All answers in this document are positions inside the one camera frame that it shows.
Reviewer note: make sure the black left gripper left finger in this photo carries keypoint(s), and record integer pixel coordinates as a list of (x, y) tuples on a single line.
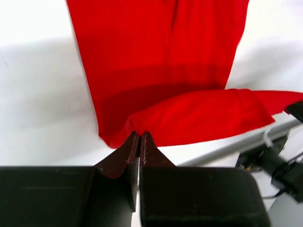
[(102, 195)]

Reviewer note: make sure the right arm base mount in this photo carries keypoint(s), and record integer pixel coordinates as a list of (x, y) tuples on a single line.
[(286, 175)]

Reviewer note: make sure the red t shirt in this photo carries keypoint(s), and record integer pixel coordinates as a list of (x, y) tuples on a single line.
[(161, 66)]

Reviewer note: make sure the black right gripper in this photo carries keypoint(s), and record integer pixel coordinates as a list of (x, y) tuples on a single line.
[(296, 110)]

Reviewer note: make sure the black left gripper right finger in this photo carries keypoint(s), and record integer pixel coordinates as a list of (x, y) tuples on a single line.
[(172, 196)]

